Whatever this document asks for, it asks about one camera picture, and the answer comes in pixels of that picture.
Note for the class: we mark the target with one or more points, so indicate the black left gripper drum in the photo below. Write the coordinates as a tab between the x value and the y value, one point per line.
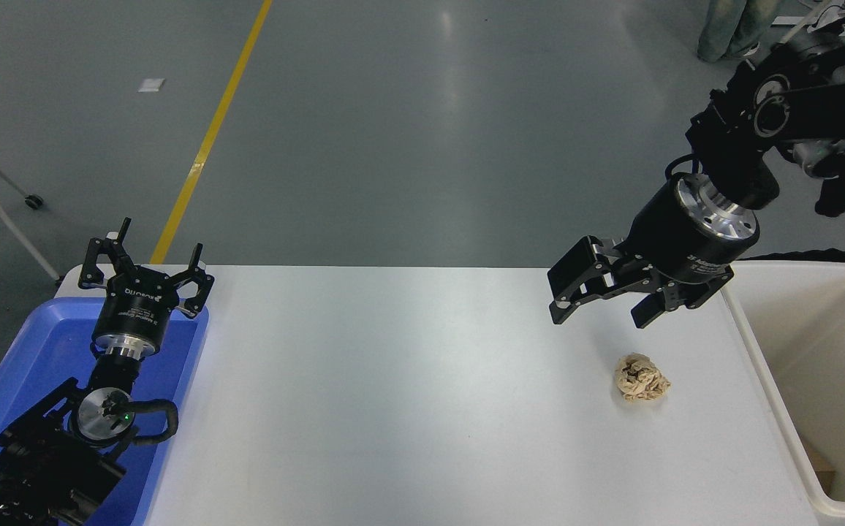
136	310

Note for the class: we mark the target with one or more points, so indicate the person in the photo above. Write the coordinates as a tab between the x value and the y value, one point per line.
729	29

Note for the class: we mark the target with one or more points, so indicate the white paper floor tag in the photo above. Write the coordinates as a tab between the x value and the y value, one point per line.
151	85

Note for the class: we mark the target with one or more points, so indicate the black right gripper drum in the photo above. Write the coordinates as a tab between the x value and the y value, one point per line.
667	245

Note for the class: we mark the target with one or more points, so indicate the large pale plastic bin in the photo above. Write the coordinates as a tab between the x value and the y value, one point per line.
817	343

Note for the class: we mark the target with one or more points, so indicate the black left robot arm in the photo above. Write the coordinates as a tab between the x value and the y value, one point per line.
42	467

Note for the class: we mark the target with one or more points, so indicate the white wheeled chair frame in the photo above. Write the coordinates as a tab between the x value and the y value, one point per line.
802	26

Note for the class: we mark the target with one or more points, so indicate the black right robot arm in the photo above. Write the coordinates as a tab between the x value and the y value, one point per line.
810	102

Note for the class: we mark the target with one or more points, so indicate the blue plastic tray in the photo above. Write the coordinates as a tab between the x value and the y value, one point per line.
28	351

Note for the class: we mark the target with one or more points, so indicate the tan paper ball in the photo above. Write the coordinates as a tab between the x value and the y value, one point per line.
640	378

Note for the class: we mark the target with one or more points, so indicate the black bulky floor object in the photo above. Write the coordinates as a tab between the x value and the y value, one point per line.
832	257

